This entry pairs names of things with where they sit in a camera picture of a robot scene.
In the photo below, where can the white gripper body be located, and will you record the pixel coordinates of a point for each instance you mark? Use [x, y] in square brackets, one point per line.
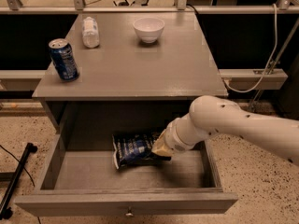
[172, 139]

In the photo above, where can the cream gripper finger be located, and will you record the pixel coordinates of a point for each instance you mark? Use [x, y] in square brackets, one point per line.
[160, 147]

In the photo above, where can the blue chip bag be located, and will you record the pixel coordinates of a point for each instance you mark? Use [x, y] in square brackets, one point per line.
[135, 148]

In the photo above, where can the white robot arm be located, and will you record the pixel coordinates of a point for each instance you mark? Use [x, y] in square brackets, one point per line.
[209, 116]

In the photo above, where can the metal drawer knob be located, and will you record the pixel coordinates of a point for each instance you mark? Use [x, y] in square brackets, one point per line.
[129, 212]

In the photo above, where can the open grey top drawer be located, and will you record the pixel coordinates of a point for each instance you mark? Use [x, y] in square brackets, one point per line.
[80, 179]

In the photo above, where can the grey wooden cabinet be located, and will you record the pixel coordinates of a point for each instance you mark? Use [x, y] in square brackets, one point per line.
[128, 85]

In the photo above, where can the white ceramic bowl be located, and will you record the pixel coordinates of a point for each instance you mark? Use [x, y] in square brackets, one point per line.
[148, 29]

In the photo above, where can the blue soda can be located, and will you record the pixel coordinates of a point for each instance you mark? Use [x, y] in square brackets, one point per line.
[63, 60]

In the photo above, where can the black tripod leg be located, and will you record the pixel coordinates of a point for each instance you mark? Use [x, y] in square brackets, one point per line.
[5, 210]

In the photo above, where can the metal rail fence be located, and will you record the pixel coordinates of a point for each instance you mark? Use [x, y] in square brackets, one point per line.
[149, 3]

